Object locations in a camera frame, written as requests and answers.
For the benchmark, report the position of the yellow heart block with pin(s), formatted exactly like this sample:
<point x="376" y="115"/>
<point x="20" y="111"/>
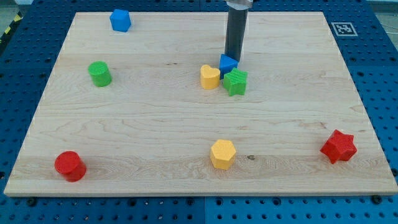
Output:
<point x="209" y="77"/>

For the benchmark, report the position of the yellow hexagon block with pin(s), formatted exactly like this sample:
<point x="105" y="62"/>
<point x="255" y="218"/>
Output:
<point x="222" y="154"/>

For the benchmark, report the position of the green star block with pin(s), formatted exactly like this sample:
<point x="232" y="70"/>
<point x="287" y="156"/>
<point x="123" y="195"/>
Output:
<point x="235" y="82"/>

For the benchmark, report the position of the blue triangle block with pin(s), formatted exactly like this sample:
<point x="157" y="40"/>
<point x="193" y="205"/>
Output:
<point x="226" y="65"/>

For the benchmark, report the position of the light wooden board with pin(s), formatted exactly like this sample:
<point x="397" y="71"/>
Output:
<point x="150" y="131"/>

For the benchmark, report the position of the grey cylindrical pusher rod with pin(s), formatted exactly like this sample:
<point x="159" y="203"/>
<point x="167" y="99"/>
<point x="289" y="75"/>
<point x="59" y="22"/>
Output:
<point x="236" y="24"/>

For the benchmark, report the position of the green cylinder block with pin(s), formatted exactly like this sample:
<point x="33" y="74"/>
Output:
<point x="99" y="73"/>

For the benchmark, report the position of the blue hexagon block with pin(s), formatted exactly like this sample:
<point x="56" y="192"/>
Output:
<point x="120" y="20"/>

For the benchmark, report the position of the red cylinder block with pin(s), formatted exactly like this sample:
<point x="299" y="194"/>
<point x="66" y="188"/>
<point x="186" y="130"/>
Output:
<point x="70" y="166"/>

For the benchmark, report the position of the red star block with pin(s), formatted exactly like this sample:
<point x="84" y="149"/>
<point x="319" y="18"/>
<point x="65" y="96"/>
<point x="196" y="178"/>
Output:
<point x="339" y="147"/>

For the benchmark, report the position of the white fiducial marker tag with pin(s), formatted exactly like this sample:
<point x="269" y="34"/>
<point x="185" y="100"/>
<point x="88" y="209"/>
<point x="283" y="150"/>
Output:
<point x="344" y="29"/>

